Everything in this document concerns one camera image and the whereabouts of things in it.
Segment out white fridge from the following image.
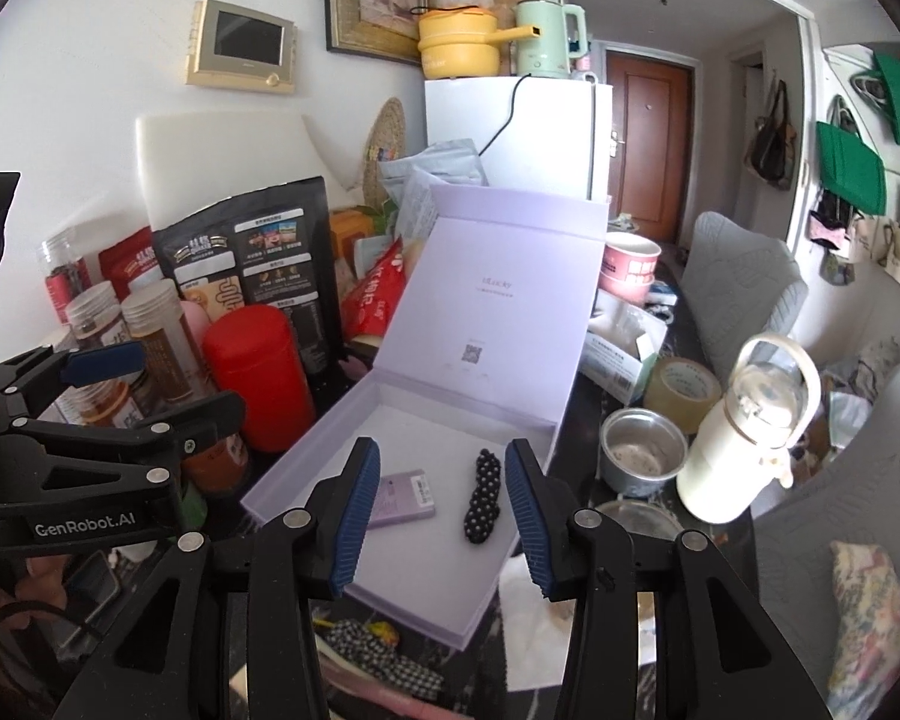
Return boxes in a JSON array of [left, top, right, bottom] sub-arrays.
[[424, 77, 614, 222]]

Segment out packing tape roll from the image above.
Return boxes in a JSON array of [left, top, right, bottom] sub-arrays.
[[643, 356, 723, 436]]

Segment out white handled bottle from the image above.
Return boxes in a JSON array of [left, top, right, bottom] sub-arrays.
[[676, 334, 824, 524]]

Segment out wall intercom panel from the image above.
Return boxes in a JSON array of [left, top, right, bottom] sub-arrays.
[[186, 0, 299, 95]]

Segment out pink noodle cup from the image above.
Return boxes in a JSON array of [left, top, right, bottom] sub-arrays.
[[598, 231, 662, 308]]

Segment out lilac gift box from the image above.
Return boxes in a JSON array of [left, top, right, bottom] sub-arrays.
[[240, 184, 612, 652]]

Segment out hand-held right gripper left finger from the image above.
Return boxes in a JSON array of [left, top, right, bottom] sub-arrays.
[[30, 436, 382, 720]]

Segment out white foam board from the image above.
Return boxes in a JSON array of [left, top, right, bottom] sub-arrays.
[[135, 112, 365, 241]]

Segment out pink tube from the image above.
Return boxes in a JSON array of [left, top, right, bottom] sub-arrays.
[[322, 673, 428, 720]]

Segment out red snack bag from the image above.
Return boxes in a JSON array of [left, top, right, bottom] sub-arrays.
[[341, 236, 410, 338]]

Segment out small lilac box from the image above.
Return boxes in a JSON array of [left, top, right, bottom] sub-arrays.
[[366, 469, 436, 528]]

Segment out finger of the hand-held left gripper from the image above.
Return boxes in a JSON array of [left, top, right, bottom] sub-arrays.
[[0, 340, 147, 421], [4, 392, 246, 488]]

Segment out pink handbag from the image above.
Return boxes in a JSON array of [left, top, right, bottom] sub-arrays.
[[808, 191, 852, 248]]

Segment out black power cable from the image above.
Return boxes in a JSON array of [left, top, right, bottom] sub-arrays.
[[476, 75, 533, 158]]

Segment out woven straw mat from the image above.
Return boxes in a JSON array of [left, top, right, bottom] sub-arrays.
[[360, 96, 410, 211]]

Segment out white paper napkin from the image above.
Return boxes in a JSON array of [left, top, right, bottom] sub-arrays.
[[499, 559, 680, 691]]

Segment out black snack pouch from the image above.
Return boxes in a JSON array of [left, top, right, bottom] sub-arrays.
[[152, 176, 346, 376]]

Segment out smartphone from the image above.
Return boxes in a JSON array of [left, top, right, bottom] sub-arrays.
[[60, 551, 121, 653]]

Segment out floral cushion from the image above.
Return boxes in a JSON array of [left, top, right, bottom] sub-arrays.
[[825, 540, 900, 720]]

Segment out red label clear jar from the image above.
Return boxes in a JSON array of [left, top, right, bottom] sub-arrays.
[[43, 229, 95, 323]]

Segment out steel cup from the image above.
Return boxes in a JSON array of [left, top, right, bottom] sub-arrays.
[[598, 407, 689, 500]]

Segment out person's left hand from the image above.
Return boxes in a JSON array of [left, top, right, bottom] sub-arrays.
[[16, 553, 72, 595]]

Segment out orange box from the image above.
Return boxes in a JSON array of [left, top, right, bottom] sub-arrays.
[[330, 208, 383, 256]]

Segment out green electric kettle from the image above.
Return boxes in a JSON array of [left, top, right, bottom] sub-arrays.
[[511, 0, 592, 80]]

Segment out white green carton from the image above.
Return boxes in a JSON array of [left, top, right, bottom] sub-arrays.
[[579, 307, 668, 404]]

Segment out yellow pot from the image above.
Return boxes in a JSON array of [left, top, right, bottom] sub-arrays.
[[412, 6, 537, 80]]

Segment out red packet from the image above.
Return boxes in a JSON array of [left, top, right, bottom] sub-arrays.
[[97, 226, 158, 301]]

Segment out framed picture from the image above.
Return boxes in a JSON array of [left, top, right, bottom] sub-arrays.
[[324, 0, 430, 65]]

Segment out brown door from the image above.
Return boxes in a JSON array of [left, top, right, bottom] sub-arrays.
[[606, 49, 692, 245]]

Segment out grey paper packets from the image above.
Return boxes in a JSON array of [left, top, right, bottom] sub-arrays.
[[379, 139, 488, 241]]

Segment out grey chair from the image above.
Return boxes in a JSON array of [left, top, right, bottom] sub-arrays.
[[679, 211, 809, 391], [750, 364, 900, 691]]

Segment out dark handbag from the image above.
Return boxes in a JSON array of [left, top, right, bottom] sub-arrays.
[[746, 79, 796, 188]]

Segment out dark content clear jar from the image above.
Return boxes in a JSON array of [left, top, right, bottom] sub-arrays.
[[66, 281, 132, 350]]

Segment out red canister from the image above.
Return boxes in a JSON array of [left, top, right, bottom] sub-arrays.
[[201, 305, 317, 455]]

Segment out large orange clear jar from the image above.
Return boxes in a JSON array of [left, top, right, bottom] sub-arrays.
[[67, 381, 152, 428]]

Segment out tall brown clear jar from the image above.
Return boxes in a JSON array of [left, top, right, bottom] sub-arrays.
[[120, 279, 211, 402]]

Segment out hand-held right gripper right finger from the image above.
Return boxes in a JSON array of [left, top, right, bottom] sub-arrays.
[[504, 439, 833, 720]]

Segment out short orange clear jar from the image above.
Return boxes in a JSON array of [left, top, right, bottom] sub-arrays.
[[184, 427, 252, 496]]

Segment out black polka dot scrunchie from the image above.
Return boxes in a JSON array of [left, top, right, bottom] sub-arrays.
[[461, 448, 505, 545]]

